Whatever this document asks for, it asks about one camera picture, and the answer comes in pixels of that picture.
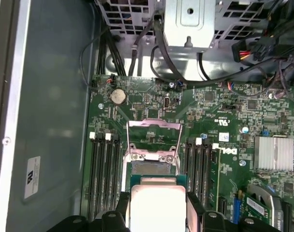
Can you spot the silver coin battery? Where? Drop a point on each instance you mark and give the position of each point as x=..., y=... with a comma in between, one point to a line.
x=117, y=96

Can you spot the silver metal drive cage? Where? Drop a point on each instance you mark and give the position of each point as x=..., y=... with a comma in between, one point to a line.
x=189, y=24

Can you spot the green motherboard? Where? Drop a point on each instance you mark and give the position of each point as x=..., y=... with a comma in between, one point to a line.
x=233, y=113

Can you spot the small white board label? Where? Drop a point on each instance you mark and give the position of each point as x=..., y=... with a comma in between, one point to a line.
x=224, y=136

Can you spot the black RAM slot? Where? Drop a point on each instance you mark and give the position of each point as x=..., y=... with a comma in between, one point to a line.
x=199, y=169
x=116, y=169
x=206, y=174
x=108, y=174
x=101, y=174
x=93, y=174
x=191, y=164

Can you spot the internal USB port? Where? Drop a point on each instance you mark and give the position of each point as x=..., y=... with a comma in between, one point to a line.
x=166, y=103

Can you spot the metal socket cover frame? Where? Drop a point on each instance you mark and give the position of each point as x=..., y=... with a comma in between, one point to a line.
x=154, y=123

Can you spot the silver chipset heatsink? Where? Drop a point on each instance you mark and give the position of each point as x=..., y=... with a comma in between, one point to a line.
x=273, y=152

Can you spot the short black expansion slot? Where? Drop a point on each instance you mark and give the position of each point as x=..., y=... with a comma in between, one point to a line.
x=222, y=205

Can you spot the green RAM stick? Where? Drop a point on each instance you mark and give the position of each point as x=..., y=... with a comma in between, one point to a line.
x=215, y=178

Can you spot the black power connector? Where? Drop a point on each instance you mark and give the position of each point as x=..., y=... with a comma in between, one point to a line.
x=243, y=52

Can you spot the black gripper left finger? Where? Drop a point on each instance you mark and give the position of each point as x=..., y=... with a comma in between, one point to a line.
x=108, y=223

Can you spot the blue expansion slot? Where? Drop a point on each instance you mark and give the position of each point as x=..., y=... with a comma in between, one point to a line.
x=239, y=205

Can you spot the white case wall sticker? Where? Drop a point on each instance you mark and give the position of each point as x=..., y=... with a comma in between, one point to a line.
x=32, y=177

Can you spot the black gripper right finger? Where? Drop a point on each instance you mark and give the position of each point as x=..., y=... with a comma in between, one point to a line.
x=214, y=224

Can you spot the black PC case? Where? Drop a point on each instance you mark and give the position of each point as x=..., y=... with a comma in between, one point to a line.
x=52, y=96

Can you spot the silver CPU chip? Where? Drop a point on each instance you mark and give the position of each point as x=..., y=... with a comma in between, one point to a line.
x=156, y=207

